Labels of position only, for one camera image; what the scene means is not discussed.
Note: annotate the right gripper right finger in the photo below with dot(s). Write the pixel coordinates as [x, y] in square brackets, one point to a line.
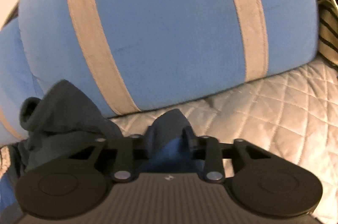
[208, 149]

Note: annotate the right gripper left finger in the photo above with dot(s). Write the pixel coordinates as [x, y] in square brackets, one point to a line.
[118, 158]

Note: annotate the blue navy fleece jacket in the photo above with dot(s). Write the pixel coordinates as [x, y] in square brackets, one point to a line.
[40, 176]

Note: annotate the white quilted bed cover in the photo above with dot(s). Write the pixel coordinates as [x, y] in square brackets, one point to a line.
[293, 116]

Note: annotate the blue striped pillow right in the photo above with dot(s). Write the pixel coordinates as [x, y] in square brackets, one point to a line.
[137, 55]

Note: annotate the blue striped pillow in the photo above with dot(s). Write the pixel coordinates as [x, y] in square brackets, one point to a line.
[137, 55]
[17, 83]

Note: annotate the blue striped pillow left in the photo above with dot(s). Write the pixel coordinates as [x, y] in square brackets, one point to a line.
[17, 83]

